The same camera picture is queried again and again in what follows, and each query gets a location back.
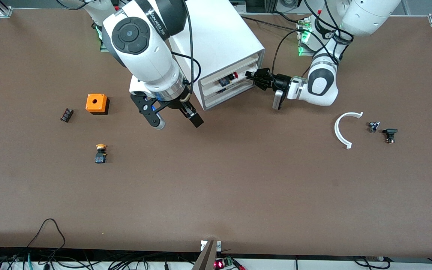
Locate yellow push button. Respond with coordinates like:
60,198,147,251
95,144,108,164

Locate red capped button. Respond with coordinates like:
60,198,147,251
218,73,239,87

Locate circuit board with red LED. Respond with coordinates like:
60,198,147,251
214,256,246,270

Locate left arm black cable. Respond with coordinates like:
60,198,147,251
271,0,354,77

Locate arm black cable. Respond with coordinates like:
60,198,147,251
271,0,354,77
170,0,202,87

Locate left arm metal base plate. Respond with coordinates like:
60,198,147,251
297,18,317,57

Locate black cable across table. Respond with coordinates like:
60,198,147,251
240,15,301,32

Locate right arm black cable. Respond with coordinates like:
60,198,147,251
170,0,202,87

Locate white curved plastic ring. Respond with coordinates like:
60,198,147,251
334,111,364,150

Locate orange button enclosure box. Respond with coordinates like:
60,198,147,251
85,93,110,115

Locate black switch component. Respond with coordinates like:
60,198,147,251
382,128,399,144

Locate small white metal bracket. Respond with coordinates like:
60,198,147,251
200,240,222,252

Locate thin black looped cable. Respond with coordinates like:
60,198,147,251
27,218,66,259

